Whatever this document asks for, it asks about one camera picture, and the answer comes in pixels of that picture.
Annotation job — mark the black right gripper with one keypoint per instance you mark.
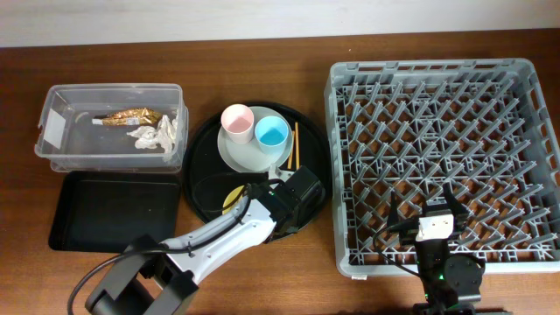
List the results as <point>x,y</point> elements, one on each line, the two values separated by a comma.
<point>458,212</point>

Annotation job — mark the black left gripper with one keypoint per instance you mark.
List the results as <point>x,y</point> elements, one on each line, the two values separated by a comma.
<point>301,218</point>

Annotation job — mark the yellow bowl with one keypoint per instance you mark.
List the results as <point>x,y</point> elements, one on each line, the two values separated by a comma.
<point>232,199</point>

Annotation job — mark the white tissue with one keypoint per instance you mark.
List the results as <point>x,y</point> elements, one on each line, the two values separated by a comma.
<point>163,136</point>

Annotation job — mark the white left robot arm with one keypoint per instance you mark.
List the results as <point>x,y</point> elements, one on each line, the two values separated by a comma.
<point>162,277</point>

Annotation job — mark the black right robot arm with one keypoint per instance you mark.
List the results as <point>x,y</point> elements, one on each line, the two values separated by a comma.
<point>451,282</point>

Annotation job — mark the grey plastic dishwasher rack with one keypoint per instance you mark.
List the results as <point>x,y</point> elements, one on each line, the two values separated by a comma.
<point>481,125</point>

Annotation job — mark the clear plastic waste bin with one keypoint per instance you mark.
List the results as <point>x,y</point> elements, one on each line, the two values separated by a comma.
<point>72,142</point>

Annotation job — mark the left wooden chopstick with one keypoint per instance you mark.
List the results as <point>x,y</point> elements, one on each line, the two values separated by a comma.
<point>290,158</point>

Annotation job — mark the wooden chopstick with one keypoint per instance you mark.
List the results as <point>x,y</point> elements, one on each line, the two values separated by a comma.
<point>290,158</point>
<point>297,158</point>

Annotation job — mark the right wooden chopstick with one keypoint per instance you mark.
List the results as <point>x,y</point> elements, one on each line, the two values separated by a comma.
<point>297,158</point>

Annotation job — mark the grey round plate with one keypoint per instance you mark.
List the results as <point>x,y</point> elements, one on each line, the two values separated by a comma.
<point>249,157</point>

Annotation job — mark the light blue cup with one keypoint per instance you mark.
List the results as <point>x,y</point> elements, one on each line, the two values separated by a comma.
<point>272,133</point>

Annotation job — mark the black round tray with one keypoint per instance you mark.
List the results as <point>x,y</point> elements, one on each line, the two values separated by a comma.
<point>207,180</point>

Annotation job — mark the pink cup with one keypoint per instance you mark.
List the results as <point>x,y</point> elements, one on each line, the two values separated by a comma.
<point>238,121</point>

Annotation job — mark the gold foil wrapper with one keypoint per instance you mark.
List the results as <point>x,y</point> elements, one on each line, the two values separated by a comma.
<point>129,117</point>

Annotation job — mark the black rectangular tray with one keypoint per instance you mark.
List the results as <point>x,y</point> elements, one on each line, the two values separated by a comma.
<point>106,211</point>

